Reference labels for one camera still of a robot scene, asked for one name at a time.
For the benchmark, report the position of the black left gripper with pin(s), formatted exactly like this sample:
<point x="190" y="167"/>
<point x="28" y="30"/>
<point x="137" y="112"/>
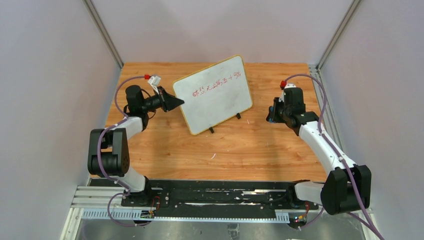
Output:
<point x="164" y="101"/>

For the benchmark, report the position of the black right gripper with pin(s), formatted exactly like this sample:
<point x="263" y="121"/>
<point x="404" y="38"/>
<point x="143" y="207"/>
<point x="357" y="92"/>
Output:
<point x="274" y="114"/>

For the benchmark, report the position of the blue whiteboard eraser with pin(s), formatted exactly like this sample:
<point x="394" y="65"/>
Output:
<point x="270" y="116"/>

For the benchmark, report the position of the yellow framed whiteboard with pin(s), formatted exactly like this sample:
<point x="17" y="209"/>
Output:
<point x="214" y="94"/>

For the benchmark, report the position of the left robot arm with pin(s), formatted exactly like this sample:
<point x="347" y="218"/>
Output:
<point x="108" y="151"/>

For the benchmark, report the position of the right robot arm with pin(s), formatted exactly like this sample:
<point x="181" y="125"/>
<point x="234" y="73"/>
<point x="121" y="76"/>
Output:
<point x="348" y="185"/>

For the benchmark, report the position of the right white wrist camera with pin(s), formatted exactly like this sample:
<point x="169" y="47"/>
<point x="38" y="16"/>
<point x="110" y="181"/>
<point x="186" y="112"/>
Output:
<point x="283" y="86"/>

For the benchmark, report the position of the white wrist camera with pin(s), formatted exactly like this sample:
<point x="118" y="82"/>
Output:
<point x="283" y="86"/>
<point x="154" y="80"/>

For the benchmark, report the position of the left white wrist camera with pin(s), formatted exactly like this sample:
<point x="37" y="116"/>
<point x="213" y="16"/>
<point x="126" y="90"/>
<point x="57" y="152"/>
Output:
<point x="154" y="80"/>

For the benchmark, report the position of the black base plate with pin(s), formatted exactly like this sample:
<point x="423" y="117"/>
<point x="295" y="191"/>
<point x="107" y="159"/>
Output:
<point x="219" y="199"/>

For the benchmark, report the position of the left aluminium corner post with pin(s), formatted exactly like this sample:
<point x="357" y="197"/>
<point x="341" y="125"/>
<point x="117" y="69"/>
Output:
<point x="93" y="12"/>

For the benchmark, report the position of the aluminium corner post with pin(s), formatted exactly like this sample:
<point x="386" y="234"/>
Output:
<point x="338" y="33"/>
<point x="93" y="12"/>

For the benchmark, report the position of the aluminium front rail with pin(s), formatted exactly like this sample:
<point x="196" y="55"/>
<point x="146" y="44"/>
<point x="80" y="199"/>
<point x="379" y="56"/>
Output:
<point x="104" y="202"/>

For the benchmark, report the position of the right aluminium corner post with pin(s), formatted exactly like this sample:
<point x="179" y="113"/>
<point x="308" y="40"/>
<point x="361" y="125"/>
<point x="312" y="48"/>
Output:
<point x="338" y="33"/>

